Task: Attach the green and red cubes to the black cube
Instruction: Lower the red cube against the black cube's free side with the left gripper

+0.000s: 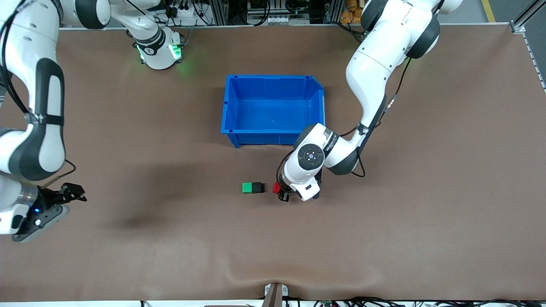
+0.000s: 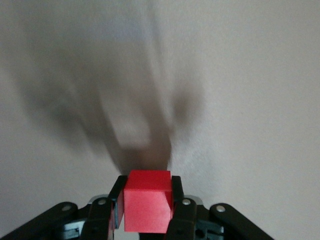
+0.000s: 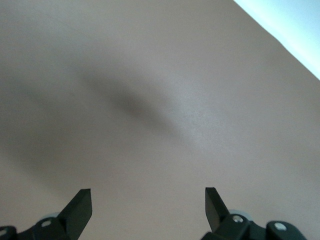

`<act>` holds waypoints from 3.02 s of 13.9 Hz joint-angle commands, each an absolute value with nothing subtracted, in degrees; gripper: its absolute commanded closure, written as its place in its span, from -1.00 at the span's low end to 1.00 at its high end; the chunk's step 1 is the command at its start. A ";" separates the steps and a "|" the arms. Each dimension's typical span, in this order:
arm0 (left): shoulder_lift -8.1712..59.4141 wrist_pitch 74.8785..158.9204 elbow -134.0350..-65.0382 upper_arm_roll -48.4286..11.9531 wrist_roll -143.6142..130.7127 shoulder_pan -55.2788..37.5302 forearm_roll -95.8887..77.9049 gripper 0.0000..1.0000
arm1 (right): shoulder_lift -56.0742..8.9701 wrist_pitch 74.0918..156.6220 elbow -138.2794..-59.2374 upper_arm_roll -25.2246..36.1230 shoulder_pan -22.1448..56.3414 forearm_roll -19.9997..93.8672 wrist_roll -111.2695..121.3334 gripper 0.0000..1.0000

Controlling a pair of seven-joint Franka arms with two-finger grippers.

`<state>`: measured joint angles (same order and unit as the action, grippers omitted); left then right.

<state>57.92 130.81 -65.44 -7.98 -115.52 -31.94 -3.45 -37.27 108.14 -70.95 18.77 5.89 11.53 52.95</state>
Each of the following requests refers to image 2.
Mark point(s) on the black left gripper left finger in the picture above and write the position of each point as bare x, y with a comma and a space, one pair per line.
100, 217

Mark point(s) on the red cube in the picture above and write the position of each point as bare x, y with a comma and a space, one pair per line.
145, 205

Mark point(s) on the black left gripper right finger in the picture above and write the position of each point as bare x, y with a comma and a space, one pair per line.
183, 220

